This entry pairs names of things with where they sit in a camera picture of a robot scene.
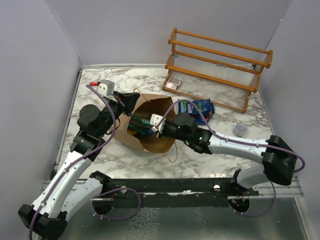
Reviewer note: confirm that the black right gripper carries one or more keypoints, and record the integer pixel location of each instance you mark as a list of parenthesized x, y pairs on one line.
[(168, 121)]

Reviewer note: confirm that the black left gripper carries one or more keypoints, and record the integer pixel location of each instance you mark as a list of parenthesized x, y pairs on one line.
[(129, 100)]

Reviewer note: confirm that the dark blue chips bag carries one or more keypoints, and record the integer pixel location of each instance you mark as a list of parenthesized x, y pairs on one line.
[(202, 121)]

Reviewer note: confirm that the green snack packet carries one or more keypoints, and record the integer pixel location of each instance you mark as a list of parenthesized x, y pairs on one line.
[(140, 122)]

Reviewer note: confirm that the blue Bonk snack bag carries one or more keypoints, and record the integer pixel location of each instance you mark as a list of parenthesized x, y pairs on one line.
[(205, 106)]

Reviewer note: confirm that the brown paper bag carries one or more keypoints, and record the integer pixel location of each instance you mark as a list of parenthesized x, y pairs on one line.
[(146, 105)]

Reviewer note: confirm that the teal snack packet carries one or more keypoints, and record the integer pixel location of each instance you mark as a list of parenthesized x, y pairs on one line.
[(133, 130)]

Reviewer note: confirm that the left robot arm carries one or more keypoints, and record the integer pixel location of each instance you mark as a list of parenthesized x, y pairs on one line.
[(47, 217)]

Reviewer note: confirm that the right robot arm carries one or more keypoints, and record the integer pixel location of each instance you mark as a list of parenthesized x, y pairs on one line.
[(275, 159)]

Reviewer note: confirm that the small red white box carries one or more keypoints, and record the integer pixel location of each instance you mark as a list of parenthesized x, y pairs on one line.
[(173, 85)]

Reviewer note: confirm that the small clear plastic cup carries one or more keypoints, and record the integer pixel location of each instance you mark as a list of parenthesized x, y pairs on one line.
[(240, 129)]

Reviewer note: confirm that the orange wooden shelf rack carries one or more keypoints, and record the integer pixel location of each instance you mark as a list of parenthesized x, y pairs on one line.
[(225, 72)]

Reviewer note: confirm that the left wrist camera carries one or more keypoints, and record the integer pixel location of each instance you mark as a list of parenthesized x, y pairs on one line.
[(106, 88)]

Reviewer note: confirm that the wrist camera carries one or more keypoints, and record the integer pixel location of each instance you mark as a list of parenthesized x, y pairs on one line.
[(157, 123), (106, 88)]

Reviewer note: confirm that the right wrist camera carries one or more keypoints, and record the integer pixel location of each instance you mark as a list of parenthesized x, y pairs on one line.
[(157, 123)]

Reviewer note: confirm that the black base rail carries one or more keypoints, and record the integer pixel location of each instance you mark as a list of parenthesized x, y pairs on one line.
[(129, 193)]

